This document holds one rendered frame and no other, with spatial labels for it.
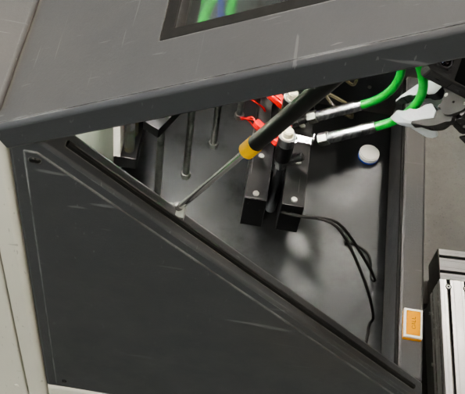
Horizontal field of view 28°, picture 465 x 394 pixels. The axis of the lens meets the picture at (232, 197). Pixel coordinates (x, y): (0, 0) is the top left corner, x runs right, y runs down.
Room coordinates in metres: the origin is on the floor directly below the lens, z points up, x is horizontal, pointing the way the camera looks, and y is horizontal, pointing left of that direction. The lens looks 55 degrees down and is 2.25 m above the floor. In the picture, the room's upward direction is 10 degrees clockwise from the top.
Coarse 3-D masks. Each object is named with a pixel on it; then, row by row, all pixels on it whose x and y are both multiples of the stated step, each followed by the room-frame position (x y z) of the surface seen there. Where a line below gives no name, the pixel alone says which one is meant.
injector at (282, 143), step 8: (280, 136) 0.92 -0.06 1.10; (280, 144) 0.92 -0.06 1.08; (288, 144) 0.92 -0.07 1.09; (280, 152) 0.92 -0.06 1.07; (288, 152) 0.92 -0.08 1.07; (280, 160) 0.92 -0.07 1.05; (288, 160) 0.92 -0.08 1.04; (296, 160) 0.92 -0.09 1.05; (280, 168) 0.92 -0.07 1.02; (280, 176) 0.92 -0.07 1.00; (272, 184) 0.92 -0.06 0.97; (280, 184) 0.92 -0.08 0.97; (272, 192) 0.92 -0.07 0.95; (272, 200) 0.92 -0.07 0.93; (272, 208) 0.92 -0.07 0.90
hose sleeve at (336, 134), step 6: (354, 126) 0.93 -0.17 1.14; (360, 126) 0.93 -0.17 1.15; (366, 126) 0.93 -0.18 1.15; (372, 126) 0.93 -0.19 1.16; (330, 132) 0.93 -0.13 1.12; (336, 132) 0.93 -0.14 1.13; (342, 132) 0.93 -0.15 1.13; (348, 132) 0.92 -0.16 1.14; (354, 132) 0.92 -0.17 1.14; (360, 132) 0.92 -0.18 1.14; (366, 132) 0.92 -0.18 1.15; (372, 132) 0.92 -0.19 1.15; (330, 138) 0.92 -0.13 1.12; (336, 138) 0.92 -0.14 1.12; (342, 138) 0.92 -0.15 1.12; (348, 138) 0.92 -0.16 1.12
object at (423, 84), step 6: (420, 66) 0.92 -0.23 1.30; (420, 78) 0.92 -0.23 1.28; (426, 78) 0.93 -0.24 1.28; (420, 84) 0.92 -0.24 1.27; (426, 84) 0.93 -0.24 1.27; (420, 90) 0.92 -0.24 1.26; (426, 90) 0.93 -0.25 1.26; (420, 96) 0.92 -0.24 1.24; (414, 102) 0.93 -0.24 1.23; (420, 102) 0.92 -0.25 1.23; (408, 108) 0.93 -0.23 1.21; (414, 108) 0.92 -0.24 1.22; (384, 120) 0.93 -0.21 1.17; (390, 120) 0.93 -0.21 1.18; (378, 126) 0.93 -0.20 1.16; (384, 126) 0.92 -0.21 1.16; (390, 126) 0.92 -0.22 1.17
